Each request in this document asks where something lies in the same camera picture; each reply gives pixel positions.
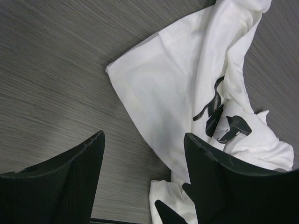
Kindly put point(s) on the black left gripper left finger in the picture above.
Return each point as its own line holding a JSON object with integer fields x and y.
{"x": 60, "y": 190}

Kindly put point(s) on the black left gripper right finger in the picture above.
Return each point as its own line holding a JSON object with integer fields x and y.
{"x": 227, "y": 190}

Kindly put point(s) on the white t shirt with print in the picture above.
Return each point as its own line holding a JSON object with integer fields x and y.
{"x": 188, "y": 78}

